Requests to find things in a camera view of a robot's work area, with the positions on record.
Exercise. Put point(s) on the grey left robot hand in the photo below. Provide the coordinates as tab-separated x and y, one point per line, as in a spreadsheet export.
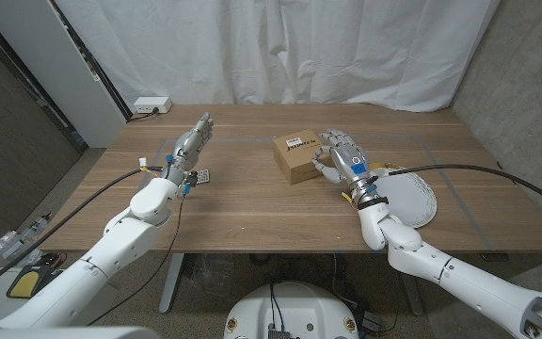
188	146

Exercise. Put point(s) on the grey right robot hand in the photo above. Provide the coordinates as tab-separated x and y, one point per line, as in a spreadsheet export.
351	162

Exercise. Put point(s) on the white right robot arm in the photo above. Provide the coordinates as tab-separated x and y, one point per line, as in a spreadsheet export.
464	282

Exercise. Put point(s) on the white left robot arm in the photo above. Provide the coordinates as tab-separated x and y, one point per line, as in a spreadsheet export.
111	245

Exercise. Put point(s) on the cardboard packing box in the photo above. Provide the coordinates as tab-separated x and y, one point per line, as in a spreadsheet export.
292	160

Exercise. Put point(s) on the gold-rimmed white paper plate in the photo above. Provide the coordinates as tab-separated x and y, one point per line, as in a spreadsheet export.
409	198

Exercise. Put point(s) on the grey tape strip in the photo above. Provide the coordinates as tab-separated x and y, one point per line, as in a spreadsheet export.
160	150
468	212

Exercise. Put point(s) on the small dotted card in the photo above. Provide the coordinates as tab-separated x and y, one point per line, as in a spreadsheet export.
204	176

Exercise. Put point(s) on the white power strip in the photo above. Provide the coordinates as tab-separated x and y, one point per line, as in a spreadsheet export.
152	104

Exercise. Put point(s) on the white curtain backdrop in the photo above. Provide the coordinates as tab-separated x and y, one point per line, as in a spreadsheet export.
275	47

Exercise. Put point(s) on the table leg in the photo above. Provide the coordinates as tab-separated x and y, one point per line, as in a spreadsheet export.
414	301
171	282

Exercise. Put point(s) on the white cabinet panel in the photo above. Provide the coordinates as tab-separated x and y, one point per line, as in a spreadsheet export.
54	70

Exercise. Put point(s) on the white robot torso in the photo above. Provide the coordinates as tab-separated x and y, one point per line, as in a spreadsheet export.
294	306

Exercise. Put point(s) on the power adapter under table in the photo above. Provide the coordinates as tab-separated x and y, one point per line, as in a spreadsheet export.
370	322

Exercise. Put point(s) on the clear bagged parts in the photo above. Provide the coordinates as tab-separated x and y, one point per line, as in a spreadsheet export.
21	237

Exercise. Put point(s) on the yellow black foot pedal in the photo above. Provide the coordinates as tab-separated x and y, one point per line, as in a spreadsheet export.
26	282

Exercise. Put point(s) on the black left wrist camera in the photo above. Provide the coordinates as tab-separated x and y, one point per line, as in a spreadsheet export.
191	179

